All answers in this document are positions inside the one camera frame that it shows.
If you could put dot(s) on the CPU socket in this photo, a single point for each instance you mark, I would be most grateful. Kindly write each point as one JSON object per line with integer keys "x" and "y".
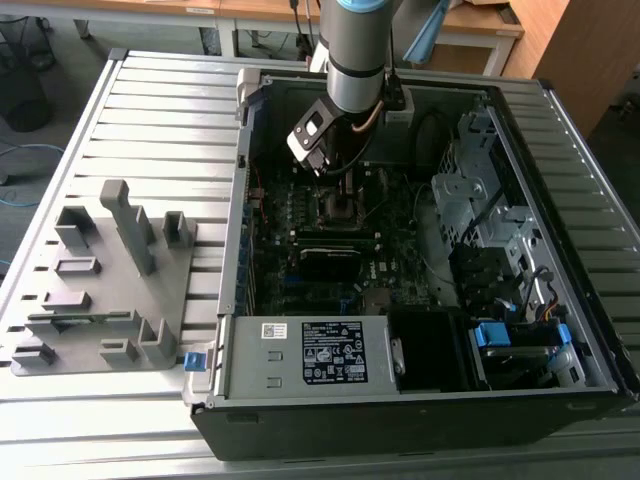
{"x": 320, "y": 223}

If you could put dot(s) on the RAM slot black clips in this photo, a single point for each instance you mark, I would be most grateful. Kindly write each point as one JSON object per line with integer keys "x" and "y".
{"x": 335, "y": 240}
{"x": 335, "y": 230}

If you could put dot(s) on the RAM slot white clips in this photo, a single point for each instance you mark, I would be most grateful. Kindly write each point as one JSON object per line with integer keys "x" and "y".
{"x": 335, "y": 235}
{"x": 335, "y": 244}

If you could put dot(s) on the black graphics card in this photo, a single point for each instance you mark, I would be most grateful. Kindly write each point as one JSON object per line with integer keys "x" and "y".
{"x": 330, "y": 265}

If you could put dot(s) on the silver metal drive cage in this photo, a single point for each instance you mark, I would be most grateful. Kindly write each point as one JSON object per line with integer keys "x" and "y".
{"x": 452, "y": 192}

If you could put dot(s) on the green motherboard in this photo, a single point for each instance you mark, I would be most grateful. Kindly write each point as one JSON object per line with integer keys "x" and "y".
{"x": 400, "y": 260}

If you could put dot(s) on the brown chipset heat sink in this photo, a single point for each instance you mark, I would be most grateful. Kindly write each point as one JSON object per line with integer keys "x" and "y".
{"x": 376, "y": 300}

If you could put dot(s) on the small wooden desk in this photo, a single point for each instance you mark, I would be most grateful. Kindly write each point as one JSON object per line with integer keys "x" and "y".
{"x": 475, "y": 25}

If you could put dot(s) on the black plastic shroud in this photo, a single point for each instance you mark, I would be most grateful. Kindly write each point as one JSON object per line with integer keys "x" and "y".
{"x": 430, "y": 350}

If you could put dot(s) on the gray power supply unit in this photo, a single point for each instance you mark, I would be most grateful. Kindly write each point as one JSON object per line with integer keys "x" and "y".
{"x": 250, "y": 360}

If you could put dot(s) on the long wooden desk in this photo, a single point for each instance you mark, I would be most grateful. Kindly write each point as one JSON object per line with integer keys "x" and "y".
{"x": 150, "y": 5}

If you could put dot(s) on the hard disk in blue carrier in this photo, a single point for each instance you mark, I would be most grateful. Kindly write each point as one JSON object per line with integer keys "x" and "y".
{"x": 492, "y": 334}

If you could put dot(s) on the blue case latch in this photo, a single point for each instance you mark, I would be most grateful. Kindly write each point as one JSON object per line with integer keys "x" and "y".
{"x": 195, "y": 362}

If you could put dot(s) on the wooden cabinet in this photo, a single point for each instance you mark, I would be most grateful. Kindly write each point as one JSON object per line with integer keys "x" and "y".
{"x": 590, "y": 50}

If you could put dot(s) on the gray parts rack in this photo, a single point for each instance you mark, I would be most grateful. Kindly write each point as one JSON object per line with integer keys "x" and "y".
{"x": 115, "y": 300}

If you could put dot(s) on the black PC case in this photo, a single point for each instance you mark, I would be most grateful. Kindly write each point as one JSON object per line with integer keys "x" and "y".
{"x": 350, "y": 435}

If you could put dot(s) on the black waste bin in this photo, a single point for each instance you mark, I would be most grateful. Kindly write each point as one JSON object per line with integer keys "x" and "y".
{"x": 25, "y": 107}

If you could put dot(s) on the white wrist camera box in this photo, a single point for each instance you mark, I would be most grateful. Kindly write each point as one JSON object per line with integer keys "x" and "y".
{"x": 300, "y": 145}

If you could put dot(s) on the black drive bay bracket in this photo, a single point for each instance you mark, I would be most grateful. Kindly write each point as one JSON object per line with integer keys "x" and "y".
{"x": 480, "y": 280}

